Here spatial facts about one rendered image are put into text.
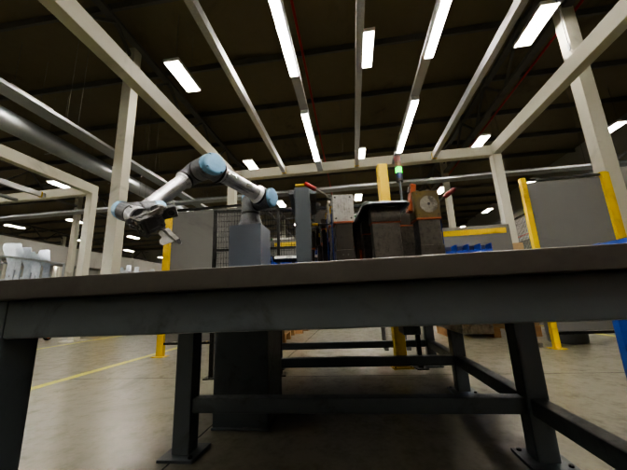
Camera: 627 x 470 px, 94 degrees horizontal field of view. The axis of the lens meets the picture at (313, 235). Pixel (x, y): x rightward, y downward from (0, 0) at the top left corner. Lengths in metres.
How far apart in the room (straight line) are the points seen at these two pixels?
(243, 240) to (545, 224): 3.64
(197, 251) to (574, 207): 4.78
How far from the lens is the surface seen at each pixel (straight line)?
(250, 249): 1.78
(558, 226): 4.54
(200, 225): 4.41
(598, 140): 9.37
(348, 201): 1.24
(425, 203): 1.31
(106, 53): 4.27
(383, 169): 3.21
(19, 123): 14.40
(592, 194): 4.87
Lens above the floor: 0.63
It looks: 13 degrees up
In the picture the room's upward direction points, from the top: 2 degrees counter-clockwise
